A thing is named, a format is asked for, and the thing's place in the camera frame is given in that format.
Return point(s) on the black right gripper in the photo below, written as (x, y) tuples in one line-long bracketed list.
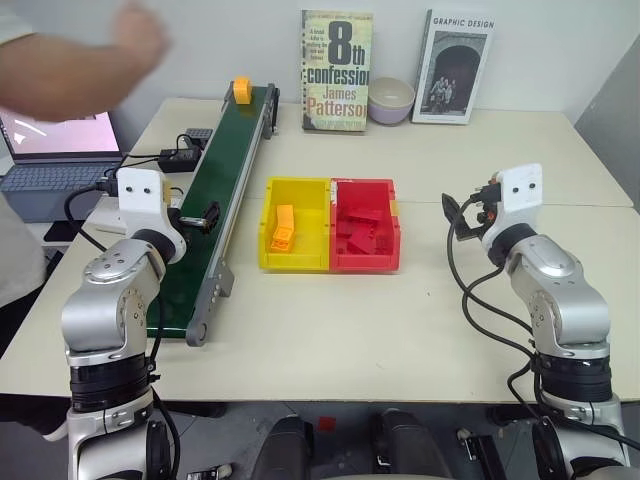
[(482, 205)]

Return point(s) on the dark rounded shape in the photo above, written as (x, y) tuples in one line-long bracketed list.
[(285, 450), (407, 445)]

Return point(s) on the graphic design book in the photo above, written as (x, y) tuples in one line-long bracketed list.
[(452, 70)]

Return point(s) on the person's bare hand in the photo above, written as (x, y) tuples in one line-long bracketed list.
[(142, 37)]

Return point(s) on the black floor bracket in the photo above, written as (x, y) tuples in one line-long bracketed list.
[(480, 452)]

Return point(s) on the red plastic bin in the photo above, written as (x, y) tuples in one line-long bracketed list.
[(340, 260)]

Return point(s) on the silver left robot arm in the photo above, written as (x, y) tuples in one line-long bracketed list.
[(105, 300)]

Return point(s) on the red toy block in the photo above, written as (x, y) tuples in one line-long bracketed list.
[(361, 244), (365, 217), (384, 244)]

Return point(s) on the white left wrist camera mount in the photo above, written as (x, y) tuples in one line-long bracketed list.
[(142, 200)]

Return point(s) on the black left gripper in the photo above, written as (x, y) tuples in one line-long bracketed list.
[(175, 217)]

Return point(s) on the green conveyor belt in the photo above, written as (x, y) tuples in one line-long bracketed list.
[(220, 175)]

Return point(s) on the person's bare forearm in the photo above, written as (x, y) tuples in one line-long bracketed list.
[(65, 75)]

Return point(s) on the orange toy block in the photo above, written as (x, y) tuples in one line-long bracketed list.
[(242, 91), (282, 240), (286, 216)]

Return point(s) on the black flat device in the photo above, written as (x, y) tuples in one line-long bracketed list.
[(60, 232)]

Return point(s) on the lilac ceramic bowl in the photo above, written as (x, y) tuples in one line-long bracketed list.
[(391, 102)]

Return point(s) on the person's grey shirt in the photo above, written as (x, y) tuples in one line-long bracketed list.
[(20, 250)]

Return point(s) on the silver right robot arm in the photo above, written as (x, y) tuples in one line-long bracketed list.
[(560, 280)]

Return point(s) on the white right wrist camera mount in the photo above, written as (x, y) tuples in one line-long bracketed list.
[(520, 195)]

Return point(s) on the yellow plastic bin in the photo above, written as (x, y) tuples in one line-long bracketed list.
[(310, 220)]

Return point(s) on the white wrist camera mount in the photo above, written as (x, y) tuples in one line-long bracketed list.
[(142, 200), (520, 195)]

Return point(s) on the grey open laptop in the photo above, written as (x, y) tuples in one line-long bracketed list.
[(55, 165)]

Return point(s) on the black power adapter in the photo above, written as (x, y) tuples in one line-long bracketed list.
[(179, 159)]

